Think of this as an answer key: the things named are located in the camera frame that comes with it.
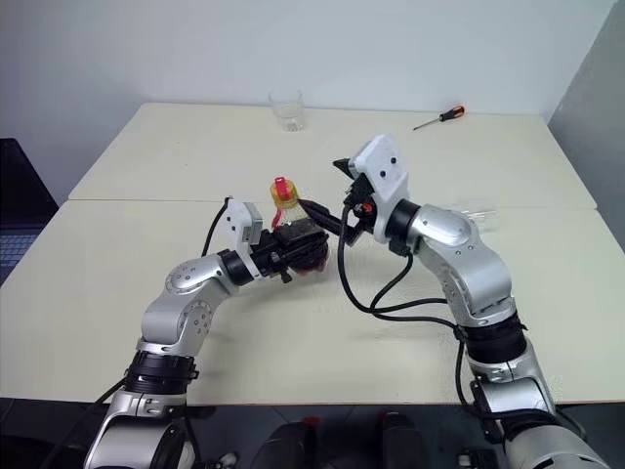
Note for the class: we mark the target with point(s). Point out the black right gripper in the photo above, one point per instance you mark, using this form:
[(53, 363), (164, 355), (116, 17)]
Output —
[(361, 215)]

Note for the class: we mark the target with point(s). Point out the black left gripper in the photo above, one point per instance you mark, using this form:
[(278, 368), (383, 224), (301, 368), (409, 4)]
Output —
[(271, 254)]

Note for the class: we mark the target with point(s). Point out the plastic bottle with red cap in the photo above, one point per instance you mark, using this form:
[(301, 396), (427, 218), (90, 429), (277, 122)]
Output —
[(292, 212)]

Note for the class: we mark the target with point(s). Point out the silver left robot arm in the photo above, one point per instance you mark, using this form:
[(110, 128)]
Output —
[(166, 322)]

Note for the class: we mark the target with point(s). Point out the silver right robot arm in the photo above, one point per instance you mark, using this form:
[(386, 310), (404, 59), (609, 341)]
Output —
[(469, 264)]

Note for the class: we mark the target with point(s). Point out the clear plastic item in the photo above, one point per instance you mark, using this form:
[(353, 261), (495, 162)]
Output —
[(486, 217)]

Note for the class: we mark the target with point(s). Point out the clear glass tumbler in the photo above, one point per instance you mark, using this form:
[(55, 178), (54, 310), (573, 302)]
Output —
[(288, 115)]

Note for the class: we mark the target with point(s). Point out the grey partition panel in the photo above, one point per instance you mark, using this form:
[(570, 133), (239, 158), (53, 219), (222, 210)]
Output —
[(595, 122)]

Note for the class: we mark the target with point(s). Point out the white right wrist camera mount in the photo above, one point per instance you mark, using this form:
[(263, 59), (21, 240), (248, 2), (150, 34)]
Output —
[(386, 166)]

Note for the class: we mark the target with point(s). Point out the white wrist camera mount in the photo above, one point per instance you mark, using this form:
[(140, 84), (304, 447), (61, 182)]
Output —
[(237, 220), (386, 166)]

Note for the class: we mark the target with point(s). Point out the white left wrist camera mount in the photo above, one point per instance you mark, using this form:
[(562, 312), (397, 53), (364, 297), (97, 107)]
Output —
[(237, 220)]

